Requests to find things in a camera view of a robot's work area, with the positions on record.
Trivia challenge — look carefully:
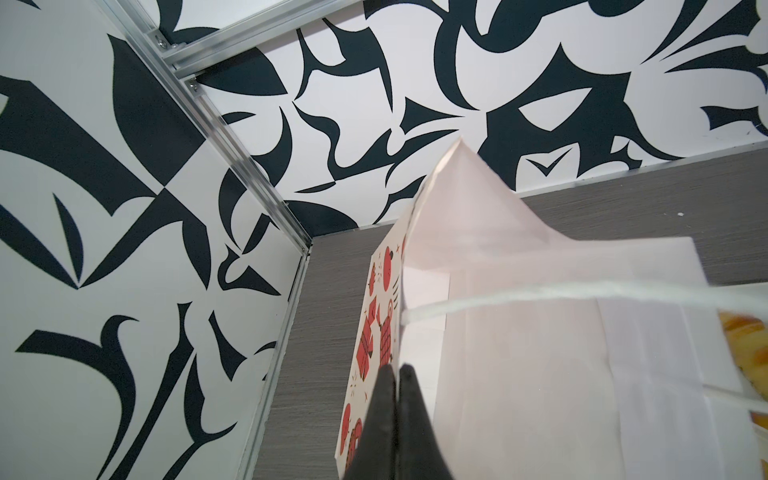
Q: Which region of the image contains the red white paper bag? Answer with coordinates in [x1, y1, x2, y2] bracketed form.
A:
[335, 142, 767, 479]

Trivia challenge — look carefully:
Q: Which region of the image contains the twisted fake bread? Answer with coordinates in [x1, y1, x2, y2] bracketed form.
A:
[718, 311, 767, 401]

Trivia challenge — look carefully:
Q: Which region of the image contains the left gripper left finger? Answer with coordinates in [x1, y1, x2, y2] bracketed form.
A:
[343, 364, 398, 480]

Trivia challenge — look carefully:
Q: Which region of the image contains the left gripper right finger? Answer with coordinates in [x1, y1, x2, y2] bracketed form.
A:
[397, 364, 453, 480]

